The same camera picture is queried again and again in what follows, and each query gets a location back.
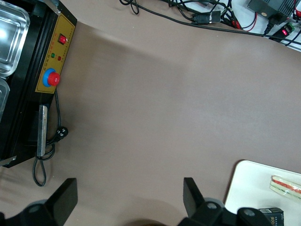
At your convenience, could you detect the black power adapter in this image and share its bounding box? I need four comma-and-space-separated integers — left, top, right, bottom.
246, 0, 300, 20

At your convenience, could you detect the clear plastic container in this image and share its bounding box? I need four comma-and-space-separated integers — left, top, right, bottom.
0, 79, 10, 123

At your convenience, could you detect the red wire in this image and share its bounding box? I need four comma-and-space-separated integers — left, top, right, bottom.
231, 11, 258, 32

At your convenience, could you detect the black power cable with plug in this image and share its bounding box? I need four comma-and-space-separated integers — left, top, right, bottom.
32, 90, 69, 187

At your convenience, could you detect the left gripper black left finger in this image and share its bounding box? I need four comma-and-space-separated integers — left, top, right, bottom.
0, 178, 79, 226

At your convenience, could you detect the small black carton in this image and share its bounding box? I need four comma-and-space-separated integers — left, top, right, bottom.
257, 207, 285, 226

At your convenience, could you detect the black serial connector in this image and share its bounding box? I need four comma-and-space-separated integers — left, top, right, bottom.
190, 11, 222, 25

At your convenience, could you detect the long black cable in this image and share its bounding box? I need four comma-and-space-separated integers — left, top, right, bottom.
119, 0, 301, 45

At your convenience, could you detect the triangle sandwich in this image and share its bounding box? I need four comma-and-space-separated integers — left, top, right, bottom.
269, 175, 301, 200

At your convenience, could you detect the green terminal module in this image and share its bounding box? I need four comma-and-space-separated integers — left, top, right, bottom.
281, 23, 296, 37

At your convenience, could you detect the black sealing machine yellow panel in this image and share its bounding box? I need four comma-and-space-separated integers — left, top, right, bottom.
0, 0, 78, 169

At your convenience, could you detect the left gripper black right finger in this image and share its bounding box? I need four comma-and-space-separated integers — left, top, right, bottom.
177, 177, 267, 226

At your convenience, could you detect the beige plastic tray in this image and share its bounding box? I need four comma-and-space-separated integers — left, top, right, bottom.
224, 160, 301, 214

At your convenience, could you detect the stainless steel tray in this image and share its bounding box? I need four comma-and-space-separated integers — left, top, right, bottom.
0, 3, 31, 78

